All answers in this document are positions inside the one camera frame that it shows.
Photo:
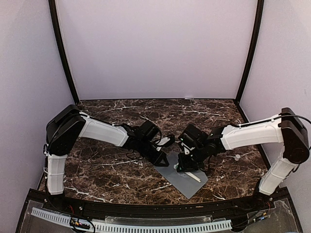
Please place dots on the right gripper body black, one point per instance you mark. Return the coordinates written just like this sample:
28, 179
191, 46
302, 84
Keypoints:
193, 162

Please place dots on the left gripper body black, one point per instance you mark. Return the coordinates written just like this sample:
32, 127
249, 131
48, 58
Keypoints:
151, 158

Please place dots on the beige letter paper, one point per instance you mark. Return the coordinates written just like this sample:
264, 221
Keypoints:
193, 176

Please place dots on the grey envelope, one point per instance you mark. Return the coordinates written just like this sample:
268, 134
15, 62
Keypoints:
180, 180

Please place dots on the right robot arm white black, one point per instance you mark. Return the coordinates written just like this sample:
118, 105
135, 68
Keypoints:
285, 128

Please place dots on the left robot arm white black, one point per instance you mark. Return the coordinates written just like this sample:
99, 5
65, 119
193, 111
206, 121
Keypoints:
70, 124

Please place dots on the small electronics board with leds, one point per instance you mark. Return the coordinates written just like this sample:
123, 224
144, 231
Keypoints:
75, 223

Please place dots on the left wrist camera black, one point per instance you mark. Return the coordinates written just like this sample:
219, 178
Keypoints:
165, 142

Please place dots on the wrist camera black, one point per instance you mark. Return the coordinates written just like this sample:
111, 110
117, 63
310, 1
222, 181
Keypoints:
186, 143
165, 142

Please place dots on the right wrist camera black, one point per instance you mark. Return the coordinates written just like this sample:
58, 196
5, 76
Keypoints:
186, 143

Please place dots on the black front table rail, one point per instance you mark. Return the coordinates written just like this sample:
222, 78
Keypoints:
235, 208

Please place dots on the white slotted cable duct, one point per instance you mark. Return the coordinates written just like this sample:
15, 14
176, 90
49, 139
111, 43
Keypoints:
138, 225

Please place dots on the black right frame post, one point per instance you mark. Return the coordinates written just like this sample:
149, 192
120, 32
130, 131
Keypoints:
251, 51

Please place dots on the black frame post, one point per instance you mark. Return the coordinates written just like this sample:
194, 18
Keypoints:
251, 51
61, 50

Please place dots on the black left frame post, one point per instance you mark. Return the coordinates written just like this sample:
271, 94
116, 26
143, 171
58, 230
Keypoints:
61, 50

